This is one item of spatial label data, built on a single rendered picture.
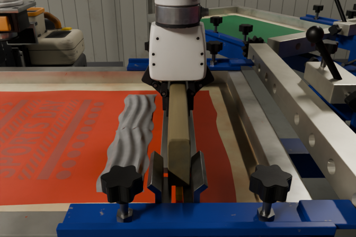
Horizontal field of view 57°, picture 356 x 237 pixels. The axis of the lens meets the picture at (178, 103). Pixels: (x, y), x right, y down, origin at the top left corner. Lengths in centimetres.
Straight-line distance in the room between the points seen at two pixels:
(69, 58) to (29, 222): 123
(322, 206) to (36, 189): 39
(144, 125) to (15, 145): 24
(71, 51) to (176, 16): 111
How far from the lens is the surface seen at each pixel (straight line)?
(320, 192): 213
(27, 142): 67
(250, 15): 188
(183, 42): 55
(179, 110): 49
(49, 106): 80
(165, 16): 53
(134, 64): 88
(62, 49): 161
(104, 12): 373
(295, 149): 69
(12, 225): 44
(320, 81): 64
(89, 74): 89
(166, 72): 57
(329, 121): 55
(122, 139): 62
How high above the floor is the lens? 128
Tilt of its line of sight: 25 degrees down
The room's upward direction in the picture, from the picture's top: straight up
